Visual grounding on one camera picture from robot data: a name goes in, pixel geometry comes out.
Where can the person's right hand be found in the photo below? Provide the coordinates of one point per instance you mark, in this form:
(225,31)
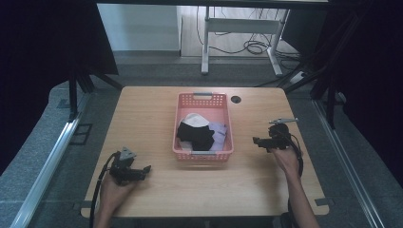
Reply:
(287,160)

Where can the lavender cloth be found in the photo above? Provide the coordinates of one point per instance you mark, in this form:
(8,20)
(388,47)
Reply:
(219,134)

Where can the black metal stand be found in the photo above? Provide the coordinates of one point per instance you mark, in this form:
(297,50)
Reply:
(76,88)
(320,72)

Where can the black table grommet hole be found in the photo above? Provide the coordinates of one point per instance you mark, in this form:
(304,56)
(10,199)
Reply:
(236,99)

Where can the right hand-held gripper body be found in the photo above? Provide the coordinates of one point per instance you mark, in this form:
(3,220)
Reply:
(280,134)

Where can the dark curtain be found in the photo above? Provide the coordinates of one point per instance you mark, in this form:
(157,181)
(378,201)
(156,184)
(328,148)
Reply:
(370,79)
(38,63)

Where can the pink plastic basket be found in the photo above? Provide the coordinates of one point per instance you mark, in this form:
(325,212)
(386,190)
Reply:
(202,101)

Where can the grey cloth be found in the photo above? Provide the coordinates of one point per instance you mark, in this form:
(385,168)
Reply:
(186,145)

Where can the white desk frame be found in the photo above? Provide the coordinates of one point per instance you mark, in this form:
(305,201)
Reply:
(206,41)

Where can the white power strip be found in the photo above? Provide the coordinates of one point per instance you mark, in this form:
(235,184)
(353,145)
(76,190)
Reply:
(298,77)

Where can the aluminium floor rail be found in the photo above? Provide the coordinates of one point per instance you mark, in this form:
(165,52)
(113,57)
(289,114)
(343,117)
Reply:
(47,164)
(345,164)

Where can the person's left hand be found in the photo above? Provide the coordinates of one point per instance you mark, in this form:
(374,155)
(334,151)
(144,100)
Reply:
(112,193)

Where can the white cloth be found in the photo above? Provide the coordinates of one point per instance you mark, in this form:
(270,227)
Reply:
(195,119)

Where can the black cloth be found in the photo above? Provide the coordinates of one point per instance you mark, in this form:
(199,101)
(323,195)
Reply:
(196,136)

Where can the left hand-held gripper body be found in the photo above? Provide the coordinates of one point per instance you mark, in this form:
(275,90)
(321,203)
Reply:
(122,166)

